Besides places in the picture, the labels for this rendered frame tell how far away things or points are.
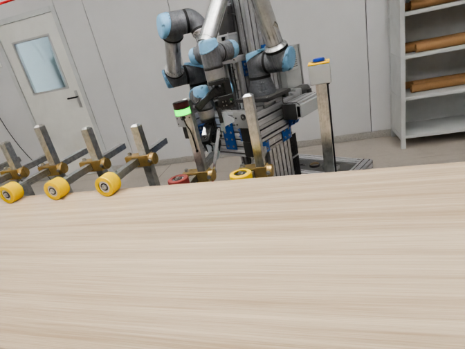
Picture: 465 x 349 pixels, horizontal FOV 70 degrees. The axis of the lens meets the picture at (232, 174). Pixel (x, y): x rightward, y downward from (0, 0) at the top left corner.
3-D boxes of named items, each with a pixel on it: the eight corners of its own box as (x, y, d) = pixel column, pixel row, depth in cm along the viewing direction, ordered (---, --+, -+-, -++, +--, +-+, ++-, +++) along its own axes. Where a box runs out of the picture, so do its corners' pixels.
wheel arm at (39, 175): (84, 153, 187) (81, 147, 185) (88, 152, 185) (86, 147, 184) (8, 195, 143) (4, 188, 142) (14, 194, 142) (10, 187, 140)
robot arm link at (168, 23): (189, 88, 213) (190, 21, 162) (167, 93, 209) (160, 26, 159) (183, 73, 216) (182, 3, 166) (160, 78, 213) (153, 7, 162)
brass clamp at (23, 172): (12, 176, 176) (8, 167, 174) (32, 174, 171) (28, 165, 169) (3, 181, 170) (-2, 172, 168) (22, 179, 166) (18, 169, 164)
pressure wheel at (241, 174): (231, 201, 125) (225, 173, 120) (248, 192, 128) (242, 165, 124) (243, 207, 118) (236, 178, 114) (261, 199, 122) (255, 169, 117)
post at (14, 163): (43, 223, 183) (4, 140, 165) (48, 223, 182) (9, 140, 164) (39, 226, 180) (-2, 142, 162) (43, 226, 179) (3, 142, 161)
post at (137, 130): (165, 219, 159) (133, 122, 142) (171, 219, 158) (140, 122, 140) (161, 224, 156) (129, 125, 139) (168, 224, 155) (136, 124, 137)
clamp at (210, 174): (188, 179, 147) (185, 169, 145) (217, 177, 143) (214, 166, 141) (183, 185, 142) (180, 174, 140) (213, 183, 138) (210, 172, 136)
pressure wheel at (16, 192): (8, 178, 143) (25, 185, 143) (8, 192, 147) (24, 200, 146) (-4, 184, 138) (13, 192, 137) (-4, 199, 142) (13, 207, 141)
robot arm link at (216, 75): (204, 72, 127) (204, 70, 134) (207, 84, 128) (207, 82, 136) (223, 67, 127) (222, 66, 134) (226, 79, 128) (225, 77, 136)
